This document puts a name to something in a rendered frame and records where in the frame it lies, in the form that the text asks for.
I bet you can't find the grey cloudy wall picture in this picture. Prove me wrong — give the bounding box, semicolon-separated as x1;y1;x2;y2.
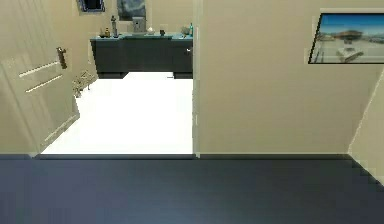
116;0;147;22

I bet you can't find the dark cabinet with teal top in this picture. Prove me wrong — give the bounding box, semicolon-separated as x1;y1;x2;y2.
89;32;194;80

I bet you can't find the grey statuette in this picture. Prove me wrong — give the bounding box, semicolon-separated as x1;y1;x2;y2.
110;15;119;38

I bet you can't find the brown door handle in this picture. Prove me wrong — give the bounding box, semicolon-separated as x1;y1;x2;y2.
56;46;68;70

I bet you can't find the grey square box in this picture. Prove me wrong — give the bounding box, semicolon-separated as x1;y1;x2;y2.
132;16;147;34

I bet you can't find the beige room door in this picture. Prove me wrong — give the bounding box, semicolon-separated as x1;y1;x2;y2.
0;0;81;155

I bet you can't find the framed beach picture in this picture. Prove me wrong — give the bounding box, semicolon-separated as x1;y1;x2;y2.
307;12;384;65

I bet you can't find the dark blue framed picture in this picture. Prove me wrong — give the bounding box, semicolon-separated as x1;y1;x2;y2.
77;0;106;14

